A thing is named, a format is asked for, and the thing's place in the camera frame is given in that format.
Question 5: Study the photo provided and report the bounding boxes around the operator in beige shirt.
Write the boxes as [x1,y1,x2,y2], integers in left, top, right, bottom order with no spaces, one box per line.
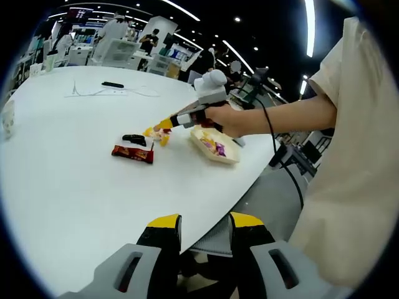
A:
[289,17,399,287]

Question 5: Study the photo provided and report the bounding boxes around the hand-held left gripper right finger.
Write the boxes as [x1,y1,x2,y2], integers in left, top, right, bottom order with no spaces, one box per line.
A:
[229,211,353,299]

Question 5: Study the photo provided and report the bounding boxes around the black remote with white cable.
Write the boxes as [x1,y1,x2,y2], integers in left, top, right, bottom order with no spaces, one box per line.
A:
[64,80,160,98]

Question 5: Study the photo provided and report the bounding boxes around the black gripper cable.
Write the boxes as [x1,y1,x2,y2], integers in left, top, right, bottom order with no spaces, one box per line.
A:
[249,96,305,212]

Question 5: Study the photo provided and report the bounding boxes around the black food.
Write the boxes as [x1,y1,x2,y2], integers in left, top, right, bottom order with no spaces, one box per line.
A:
[122,133,148,148]

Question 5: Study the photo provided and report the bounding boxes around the tall white cup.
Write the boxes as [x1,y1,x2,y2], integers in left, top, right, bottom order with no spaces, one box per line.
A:
[45,51,57,73]

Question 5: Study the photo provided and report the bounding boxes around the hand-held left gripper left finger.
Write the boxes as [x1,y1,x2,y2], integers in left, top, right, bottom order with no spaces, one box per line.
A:
[57,213,183,299]

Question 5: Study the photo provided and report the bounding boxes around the white office chair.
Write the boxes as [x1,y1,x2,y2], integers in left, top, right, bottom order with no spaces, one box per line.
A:
[93,39,142,68]

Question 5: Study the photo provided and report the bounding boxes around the person's right hand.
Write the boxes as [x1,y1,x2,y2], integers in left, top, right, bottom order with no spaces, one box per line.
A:
[198,104,249,138]

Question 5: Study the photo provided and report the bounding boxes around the dark wall display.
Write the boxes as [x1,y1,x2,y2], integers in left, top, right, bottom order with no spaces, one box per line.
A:
[69,7,94,19]

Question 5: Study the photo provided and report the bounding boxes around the red food packet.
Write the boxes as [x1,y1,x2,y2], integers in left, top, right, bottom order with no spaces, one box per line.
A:
[111,145,155,165]

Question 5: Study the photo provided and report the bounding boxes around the orange food candy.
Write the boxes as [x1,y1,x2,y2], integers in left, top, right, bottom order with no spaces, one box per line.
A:
[200,136,216,152]

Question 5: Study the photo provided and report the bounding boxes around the cream hexagonal container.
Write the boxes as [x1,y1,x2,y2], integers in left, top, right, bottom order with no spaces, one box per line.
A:
[190,126,241,165]

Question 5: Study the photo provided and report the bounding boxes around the pink food tongs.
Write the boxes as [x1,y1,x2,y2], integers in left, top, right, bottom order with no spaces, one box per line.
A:
[152,104,200,135]

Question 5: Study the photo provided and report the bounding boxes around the yellow food candy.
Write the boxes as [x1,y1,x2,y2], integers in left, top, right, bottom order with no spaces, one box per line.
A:
[142,125,171,148]

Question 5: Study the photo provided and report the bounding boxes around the wide curved ceiling light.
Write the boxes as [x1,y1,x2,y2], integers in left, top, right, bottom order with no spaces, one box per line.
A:
[304,0,316,59]

